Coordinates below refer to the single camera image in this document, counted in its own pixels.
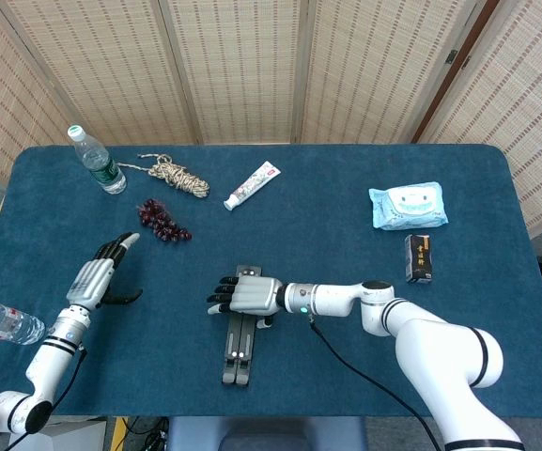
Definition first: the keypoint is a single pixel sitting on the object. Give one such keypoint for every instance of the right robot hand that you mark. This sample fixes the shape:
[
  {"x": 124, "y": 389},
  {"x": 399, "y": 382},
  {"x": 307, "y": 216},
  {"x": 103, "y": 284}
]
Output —
[{"x": 256, "y": 293}]

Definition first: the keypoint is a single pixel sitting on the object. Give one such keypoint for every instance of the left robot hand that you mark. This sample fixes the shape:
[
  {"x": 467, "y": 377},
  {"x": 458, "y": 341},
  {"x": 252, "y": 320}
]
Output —
[{"x": 89, "y": 282}]

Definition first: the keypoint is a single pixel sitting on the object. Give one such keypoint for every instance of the white box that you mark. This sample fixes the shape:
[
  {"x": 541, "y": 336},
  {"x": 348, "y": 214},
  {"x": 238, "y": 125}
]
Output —
[{"x": 82, "y": 437}]

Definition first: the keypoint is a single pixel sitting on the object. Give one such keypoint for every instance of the blue table cloth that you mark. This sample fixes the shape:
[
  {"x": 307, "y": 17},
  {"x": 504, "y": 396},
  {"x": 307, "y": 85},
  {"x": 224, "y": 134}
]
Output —
[{"x": 158, "y": 352}]

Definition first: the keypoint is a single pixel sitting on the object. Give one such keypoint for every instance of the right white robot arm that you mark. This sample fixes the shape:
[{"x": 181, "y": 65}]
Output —
[{"x": 439, "y": 338}]

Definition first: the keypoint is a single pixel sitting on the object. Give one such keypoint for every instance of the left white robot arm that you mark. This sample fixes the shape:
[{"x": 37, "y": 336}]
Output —
[{"x": 50, "y": 362}]

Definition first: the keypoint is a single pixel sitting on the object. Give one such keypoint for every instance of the dark red grape bunch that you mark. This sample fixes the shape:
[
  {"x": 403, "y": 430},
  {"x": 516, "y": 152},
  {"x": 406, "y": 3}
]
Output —
[{"x": 162, "y": 223}]

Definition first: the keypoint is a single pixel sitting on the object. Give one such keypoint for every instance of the light blue wet wipes pack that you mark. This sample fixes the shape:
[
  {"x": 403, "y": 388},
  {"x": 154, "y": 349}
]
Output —
[{"x": 407, "y": 206}]

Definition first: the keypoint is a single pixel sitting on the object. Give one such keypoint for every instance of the red label water bottle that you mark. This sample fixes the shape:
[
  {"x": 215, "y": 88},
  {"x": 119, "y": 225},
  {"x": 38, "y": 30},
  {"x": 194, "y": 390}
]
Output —
[{"x": 7, "y": 324}]

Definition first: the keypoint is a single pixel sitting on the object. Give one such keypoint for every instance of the black screen hinge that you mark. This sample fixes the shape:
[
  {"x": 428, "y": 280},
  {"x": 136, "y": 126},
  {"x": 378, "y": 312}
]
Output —
[
  {"x": 452, "y": 56},
  {"x": 466, "y": 63}
]

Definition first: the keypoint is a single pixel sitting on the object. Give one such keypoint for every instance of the green label water bottle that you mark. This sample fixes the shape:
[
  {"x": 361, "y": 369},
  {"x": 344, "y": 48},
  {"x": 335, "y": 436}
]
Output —
[{"x": 103, "y": 171}]

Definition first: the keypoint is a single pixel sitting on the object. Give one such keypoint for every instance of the small black carton box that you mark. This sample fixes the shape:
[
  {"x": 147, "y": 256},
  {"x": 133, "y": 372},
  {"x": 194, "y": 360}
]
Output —
[{"x": 419, "y": 258}]

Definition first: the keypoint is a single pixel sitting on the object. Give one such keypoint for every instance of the white toothpaste tube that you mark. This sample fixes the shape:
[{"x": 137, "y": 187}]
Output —
[{"x": 252, "y": 185}]

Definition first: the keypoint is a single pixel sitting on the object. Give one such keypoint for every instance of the blue chair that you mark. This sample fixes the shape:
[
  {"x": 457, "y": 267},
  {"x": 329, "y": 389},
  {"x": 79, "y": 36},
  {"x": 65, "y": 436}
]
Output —
[{"x": 266, "y": 432}]

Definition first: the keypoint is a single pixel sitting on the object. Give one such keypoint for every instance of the black folding laptop stand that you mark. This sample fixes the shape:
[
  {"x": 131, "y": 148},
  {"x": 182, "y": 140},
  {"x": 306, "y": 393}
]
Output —
[{"x": 240, "y": 338}]

